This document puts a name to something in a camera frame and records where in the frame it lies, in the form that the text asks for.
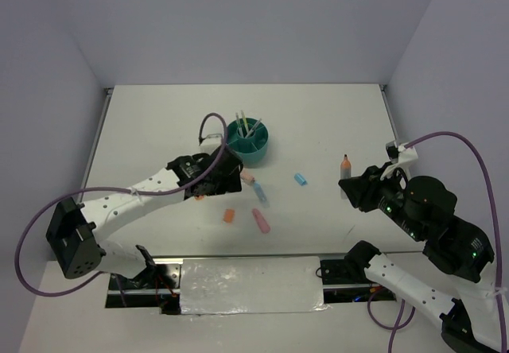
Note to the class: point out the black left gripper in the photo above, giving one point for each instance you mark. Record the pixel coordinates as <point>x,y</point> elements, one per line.
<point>231,184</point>

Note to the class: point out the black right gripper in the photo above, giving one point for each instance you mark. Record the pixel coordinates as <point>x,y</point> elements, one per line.
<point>359,189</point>

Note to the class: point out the grey translucent highlighter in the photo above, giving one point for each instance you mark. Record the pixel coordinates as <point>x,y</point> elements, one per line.
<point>345,173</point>

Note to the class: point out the blue highlighter marker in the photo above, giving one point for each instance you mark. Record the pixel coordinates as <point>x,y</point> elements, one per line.
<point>258,190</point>

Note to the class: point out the green gel pen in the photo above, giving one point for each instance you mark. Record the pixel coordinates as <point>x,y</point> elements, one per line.
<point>239,125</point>

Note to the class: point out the purple gel pen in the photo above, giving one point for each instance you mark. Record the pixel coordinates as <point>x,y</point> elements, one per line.
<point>254,128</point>

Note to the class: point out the yellow gel pen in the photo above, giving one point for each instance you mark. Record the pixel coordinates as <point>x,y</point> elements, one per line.
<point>245,123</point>

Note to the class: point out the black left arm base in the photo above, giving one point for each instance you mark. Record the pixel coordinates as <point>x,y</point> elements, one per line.
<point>156,286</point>

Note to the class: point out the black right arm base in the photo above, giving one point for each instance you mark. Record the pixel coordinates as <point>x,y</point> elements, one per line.
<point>341,283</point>

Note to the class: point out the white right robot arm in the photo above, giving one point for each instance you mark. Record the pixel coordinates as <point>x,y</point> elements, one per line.
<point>424,209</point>

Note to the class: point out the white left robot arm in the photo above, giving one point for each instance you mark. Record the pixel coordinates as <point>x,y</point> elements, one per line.
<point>79,234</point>

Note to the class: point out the teal round divided organizer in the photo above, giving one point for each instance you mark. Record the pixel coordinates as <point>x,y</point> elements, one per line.
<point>251,149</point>

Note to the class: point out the pink capsule correction tape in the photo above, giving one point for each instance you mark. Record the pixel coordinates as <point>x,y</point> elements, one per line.
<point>263,225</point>

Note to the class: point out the silver foil tape sheet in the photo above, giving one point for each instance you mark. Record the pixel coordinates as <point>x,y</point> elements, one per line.
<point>229,286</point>

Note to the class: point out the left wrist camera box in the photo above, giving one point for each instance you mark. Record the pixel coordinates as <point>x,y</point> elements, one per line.
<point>211,141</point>

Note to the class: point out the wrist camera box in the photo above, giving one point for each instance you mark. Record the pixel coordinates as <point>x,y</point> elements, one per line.
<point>400,155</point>
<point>211,141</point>

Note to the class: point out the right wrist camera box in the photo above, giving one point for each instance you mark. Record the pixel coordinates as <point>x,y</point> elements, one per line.
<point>400,155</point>

